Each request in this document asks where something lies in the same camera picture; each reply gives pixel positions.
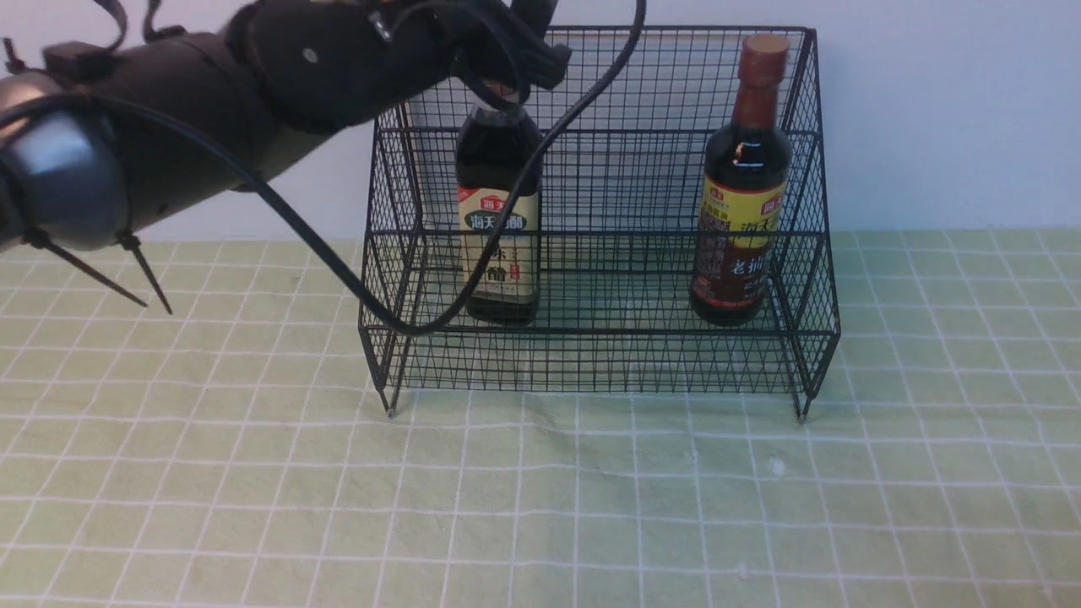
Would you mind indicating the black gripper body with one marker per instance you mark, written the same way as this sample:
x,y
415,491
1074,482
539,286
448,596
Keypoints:
x,y
494,42

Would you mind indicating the soy sauce bottle red cap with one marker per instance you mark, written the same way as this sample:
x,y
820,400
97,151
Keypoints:
x,y
745,176

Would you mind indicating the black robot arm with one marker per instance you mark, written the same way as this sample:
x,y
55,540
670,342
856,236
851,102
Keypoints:
x,y
103,142

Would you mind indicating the green checkered tablecloth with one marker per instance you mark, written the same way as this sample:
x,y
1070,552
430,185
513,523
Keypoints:
x,y
235,452

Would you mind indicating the black wire mesh rack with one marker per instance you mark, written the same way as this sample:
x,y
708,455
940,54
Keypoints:
x,y
620,200

